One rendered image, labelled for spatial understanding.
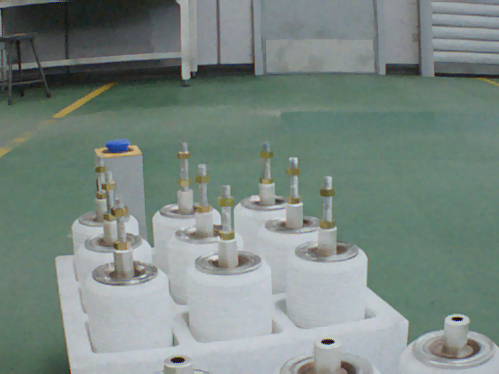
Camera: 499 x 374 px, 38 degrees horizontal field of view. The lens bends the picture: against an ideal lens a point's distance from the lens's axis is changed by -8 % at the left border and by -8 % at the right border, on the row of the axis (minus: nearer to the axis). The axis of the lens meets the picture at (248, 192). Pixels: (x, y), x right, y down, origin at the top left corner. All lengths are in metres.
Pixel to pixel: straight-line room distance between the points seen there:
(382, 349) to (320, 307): 0.09
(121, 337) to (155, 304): 0.05
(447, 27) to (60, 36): 3.03
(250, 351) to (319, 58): 5.13
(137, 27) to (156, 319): 5.17
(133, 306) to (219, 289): 0.10
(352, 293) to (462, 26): 5.22
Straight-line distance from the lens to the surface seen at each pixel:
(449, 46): 6.00
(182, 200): 1.09
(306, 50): 5.88
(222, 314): 0.85
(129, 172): 1.22
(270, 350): 0.85
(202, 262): 0.88
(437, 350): 0.66
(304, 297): 0.89
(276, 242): 0.98
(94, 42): 6.01
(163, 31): 5.92
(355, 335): 0.88
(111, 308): 0.83
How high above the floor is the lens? 0.54
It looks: 14 degrees down
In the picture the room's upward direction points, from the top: 1 degrees counter-clockwise
